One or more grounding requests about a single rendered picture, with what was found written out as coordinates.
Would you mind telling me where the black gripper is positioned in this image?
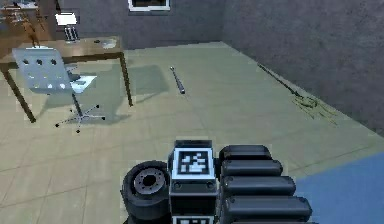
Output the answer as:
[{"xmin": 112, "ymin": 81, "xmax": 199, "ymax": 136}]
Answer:
[{"xmin": 120, "ymin": 160, "xmax": 172, "ymax": 224}]

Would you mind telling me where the grey flat dish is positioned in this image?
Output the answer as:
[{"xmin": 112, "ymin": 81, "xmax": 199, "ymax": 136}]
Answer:
[{"xmin": 101, "ymin": 38, "xmax": 118, "ymax": 50}]

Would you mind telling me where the brown wooden desk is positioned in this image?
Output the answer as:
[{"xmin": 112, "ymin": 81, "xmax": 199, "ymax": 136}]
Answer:
[{"xmin": 0, "ymin": 35, "xmax": 134, "ymax": 124}]

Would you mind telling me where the grey swivel office chair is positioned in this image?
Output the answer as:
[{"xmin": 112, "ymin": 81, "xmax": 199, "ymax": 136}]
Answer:
[{"xmin": 11, "ymin": 46, "xmax": 106, "ymax": 134}]

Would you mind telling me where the blue floor cloth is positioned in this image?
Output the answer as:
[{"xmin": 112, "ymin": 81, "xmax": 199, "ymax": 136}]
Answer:
[{"xmin": 294, "ymin": 151, "xmax": 384, "ymax": 224}]

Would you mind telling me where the brown wooden shelf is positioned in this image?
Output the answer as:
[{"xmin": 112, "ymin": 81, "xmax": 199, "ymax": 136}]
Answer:
[{"xmin": 0, "ymin": 0, "xmax": 58, "ymax": 48}]

